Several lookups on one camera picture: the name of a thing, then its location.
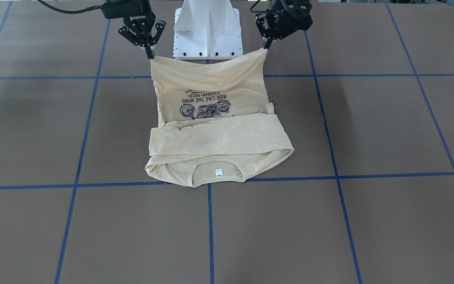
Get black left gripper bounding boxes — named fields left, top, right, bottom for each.
left=251, top=0, right=313, bottom=50

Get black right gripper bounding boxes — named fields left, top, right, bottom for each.
left=102, top=0, right=166, bottom=59

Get cream long-sleeve printed shirt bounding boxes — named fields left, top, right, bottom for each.
left=145, top=49, right=294, bottom=188

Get blue tape grid lines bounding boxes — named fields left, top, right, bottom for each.
left=0, top=0, right=454, bottom=284

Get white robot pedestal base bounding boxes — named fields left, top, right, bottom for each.
left=173, top=0, right=244, bottom=60

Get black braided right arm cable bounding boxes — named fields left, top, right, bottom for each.
left=38, top=0, right=105, bottom=15

